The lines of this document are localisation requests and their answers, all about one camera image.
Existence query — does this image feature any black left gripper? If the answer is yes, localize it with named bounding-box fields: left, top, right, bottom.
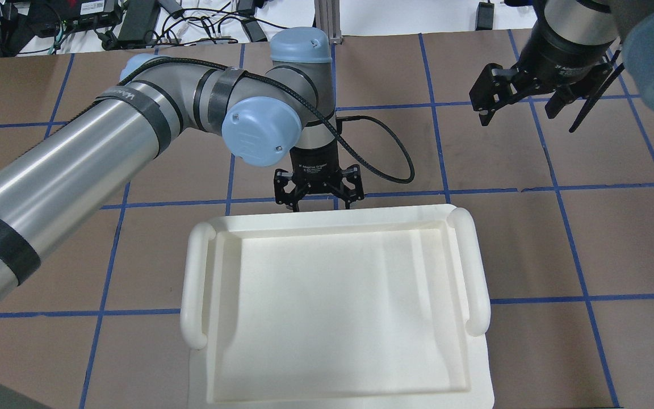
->
left=273, top=147, right=365, bottom=212

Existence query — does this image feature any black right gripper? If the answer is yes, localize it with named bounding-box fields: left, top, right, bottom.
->
left=469, top=54, right=617, bottom=127

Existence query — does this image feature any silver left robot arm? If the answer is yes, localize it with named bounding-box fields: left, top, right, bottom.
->
left=0, top=27, right=416, bottom=302

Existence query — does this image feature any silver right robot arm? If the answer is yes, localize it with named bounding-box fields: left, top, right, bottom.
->
left=469, top=1, right=654, bottom=132

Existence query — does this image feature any black power adapter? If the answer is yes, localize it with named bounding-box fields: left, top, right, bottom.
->
left=475, top=1, right=494, bottom=31

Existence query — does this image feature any white plastic tray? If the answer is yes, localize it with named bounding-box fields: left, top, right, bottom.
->
left=180, top=204, right=495, bottom=408

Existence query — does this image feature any aluminium frame post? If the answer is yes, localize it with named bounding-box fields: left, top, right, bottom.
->
left=314, top=0, right=343, bottom=44

